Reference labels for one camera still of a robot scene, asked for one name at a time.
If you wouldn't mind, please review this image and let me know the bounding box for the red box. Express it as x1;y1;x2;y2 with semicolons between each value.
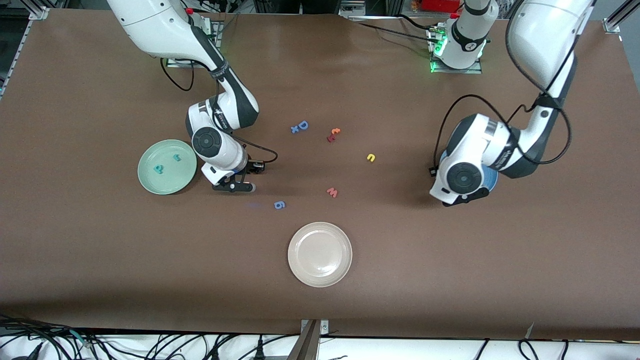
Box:
420;0;463;13

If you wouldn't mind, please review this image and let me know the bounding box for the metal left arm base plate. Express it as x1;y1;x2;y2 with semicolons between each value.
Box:
429;25;483;75

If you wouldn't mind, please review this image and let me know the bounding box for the aluminium frame structure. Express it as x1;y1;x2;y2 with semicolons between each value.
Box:
252;0;406;21

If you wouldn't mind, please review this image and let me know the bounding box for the beige plate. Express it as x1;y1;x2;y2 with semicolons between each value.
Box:
287;221;353;288

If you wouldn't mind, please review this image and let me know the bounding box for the green plate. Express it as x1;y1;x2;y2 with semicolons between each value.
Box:
137;139;198;196

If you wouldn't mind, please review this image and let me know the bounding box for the brown table cover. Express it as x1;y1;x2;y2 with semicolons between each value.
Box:
0;9;640;341

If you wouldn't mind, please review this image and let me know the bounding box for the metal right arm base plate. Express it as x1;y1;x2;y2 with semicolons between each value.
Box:
166;20;223;68

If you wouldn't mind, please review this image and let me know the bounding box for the blue plate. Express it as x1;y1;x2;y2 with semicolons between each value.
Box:
438;150;499;195

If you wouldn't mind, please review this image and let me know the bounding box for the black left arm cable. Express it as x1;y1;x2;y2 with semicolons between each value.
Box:
430;0;574;177

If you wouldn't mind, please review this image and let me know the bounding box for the black base cable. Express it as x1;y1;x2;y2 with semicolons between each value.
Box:
357;20;436;43

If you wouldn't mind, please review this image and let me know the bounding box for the aluminium corner rail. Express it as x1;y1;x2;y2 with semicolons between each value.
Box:
0;0;51;101
602;0;640;35

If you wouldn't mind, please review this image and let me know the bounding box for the aluminium table bracket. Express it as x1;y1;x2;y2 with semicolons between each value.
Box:
299;319;330;360

